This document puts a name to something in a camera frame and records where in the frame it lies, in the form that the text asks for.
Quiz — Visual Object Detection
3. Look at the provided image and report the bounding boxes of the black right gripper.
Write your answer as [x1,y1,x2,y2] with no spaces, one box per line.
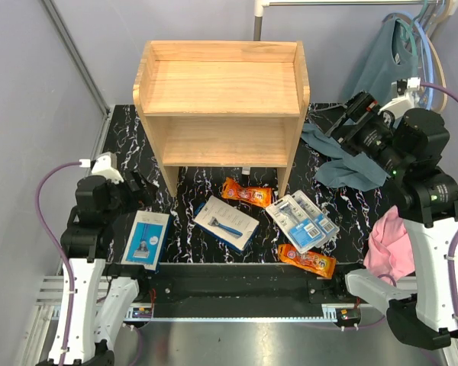
[307,88,410,176]

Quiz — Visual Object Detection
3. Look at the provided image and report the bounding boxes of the Gillette razor blister pack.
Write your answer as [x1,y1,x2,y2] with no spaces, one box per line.
[266,194,326,254]

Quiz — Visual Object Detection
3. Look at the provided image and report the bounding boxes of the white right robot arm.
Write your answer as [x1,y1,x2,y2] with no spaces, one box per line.
[324,91,458,350]

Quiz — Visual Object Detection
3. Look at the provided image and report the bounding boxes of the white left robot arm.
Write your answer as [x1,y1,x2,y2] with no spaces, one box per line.
[42,171,157,365]

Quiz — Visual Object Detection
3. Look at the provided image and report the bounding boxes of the wooden two-tier shelf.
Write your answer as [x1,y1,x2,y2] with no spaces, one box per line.
[133,40,311,194]

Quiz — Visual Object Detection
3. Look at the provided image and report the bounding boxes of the blue Harry's razor box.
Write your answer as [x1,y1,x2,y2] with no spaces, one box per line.
[121,210,172,273]

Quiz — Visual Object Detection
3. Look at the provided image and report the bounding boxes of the teal blue t-shirt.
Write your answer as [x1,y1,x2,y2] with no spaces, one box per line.
[301,18,418,191]

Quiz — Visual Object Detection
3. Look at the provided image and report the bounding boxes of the white Harry's razor box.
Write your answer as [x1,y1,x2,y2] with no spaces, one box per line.
[194,196,259,252]

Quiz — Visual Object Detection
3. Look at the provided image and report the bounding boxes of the green plastic hanger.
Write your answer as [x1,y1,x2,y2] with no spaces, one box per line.
[396,1,431,59]

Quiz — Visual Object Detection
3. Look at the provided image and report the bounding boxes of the orange razor pack upper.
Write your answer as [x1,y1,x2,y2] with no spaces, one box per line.
[221,178,273,208]

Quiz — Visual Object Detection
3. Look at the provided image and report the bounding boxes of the orange razor pack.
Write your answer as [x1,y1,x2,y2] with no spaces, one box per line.
[278,244,337,279]
[221,178,273,208]

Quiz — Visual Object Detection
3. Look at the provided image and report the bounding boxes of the blue plastic hanger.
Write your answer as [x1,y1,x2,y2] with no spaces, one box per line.
[383,11,438,110]

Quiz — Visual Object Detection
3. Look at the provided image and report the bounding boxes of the pink cloth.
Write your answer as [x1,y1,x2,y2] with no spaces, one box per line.
[363,206,415,281]

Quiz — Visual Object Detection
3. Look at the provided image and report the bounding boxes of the orange razor pack lower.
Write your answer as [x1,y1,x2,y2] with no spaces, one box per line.
[278,244,337,279]

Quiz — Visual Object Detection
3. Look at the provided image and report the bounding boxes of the beige wooden hanger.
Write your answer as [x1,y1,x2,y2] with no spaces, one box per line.
[423,0,458,114]

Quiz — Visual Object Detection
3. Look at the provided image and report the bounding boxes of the metal clothes rack bar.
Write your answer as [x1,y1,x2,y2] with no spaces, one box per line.
[253,0,433,41]

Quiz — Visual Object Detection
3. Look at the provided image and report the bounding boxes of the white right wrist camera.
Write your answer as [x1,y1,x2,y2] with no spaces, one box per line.
[379,77,421,122]

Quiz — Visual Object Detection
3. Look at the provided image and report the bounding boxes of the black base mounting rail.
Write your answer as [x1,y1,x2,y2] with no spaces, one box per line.
[103,263,358,320]

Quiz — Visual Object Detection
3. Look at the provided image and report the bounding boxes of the aluminium corner frame profile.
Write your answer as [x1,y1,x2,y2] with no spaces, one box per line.
[40,0,110,116]

